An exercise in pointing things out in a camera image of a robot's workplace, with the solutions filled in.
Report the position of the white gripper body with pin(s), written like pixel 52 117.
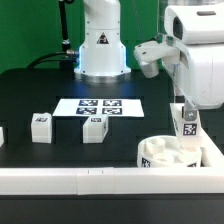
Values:
pixel 198 33

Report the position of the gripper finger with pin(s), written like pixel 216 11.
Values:
pixel 189 113

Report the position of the white round stool seat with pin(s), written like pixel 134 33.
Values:
pixel 166 151

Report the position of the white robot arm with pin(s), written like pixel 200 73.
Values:
pixel 102 55

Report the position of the white right fence bar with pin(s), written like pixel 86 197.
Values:
pixel 211 155

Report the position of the white fence bar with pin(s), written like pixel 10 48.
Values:
pixel 93 181
pixel 211 155

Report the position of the white sheet with markers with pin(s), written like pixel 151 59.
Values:
pixel 110 107

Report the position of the white front fence bar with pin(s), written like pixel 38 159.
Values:
pixel 93 181

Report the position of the white part at left edge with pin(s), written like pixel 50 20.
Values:
pixel 1 136

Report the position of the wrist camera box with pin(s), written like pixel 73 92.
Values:
pixel 147 55

